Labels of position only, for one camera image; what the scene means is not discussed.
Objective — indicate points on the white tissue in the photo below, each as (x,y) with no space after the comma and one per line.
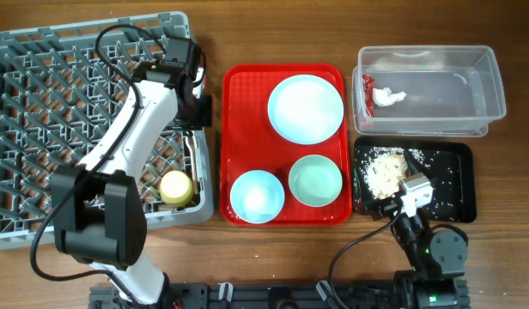
(383,97)

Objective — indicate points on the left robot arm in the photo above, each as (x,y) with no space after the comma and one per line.
(98,217)

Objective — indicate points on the red snack wrapper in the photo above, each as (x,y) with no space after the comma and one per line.
(368,87)

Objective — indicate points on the clear plastic bin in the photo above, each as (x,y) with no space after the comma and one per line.
(452,90)

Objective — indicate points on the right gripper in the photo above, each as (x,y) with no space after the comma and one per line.
(383,207)

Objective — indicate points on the yellow plastic cup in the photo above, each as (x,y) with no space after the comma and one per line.
(176,189)

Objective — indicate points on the white plastic spoon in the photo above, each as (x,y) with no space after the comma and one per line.
(195,166)

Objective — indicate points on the grey dishwasher rack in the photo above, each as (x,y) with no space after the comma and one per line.
(60,89)

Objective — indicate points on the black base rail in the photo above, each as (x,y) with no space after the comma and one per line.
(201,295)

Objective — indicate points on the black waste tray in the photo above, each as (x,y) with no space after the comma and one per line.
(468,210)

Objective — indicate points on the green bowl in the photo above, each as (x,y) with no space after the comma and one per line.
(315,180)

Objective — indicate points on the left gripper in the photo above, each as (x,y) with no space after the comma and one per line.
(205,116)

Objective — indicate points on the pink plastic fork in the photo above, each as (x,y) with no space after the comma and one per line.
(190,144)

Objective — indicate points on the leftover rice food waste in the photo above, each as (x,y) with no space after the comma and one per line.
(378,171)

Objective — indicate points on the large light blue plate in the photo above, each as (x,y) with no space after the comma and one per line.
(305,109)

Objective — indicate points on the small light blue saucer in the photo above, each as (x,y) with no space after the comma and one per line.
(257,196)

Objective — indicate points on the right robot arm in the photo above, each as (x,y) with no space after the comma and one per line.
(437,258)

